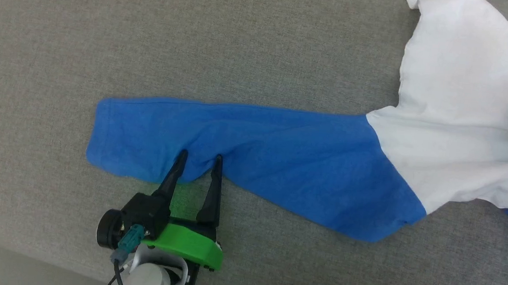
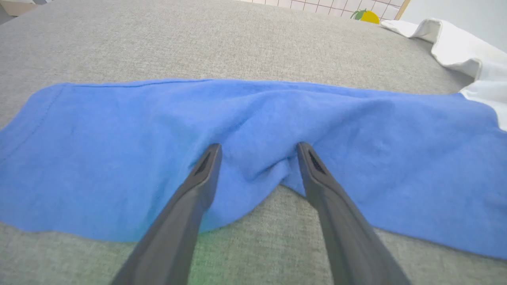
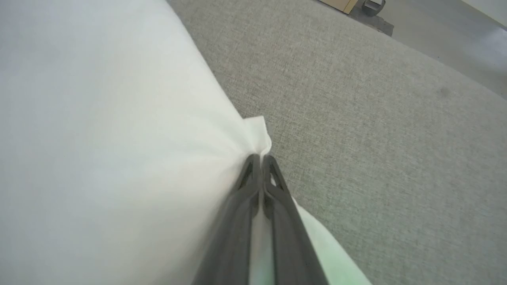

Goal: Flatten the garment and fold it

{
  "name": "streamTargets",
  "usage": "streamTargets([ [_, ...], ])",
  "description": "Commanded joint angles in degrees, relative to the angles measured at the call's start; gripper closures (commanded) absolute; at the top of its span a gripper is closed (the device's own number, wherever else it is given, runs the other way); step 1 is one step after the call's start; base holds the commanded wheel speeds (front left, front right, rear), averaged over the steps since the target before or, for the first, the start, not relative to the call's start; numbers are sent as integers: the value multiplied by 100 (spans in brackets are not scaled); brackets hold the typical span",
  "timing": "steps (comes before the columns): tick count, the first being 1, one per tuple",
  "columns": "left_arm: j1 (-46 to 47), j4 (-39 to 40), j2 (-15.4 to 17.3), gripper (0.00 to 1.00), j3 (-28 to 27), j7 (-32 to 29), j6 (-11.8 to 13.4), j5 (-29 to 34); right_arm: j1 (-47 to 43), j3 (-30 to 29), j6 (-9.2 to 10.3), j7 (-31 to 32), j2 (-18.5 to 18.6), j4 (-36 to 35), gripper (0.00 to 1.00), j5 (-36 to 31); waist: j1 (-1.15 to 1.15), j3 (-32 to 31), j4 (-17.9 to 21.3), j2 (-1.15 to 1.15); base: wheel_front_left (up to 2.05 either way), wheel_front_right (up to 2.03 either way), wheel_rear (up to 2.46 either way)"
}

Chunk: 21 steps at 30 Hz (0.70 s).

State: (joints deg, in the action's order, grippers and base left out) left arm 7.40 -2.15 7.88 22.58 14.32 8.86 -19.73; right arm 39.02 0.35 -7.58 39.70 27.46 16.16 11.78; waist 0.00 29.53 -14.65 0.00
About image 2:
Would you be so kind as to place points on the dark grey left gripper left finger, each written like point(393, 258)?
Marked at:
point(174, 229)

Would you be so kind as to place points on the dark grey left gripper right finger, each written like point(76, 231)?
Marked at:
point(348, 233)

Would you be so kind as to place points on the grey fabric sofa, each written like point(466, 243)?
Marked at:
point(158, 39)

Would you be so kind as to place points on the white cloth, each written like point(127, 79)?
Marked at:
point(467, 16)

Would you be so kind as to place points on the white and blue garment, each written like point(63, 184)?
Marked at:
point(119, 138)

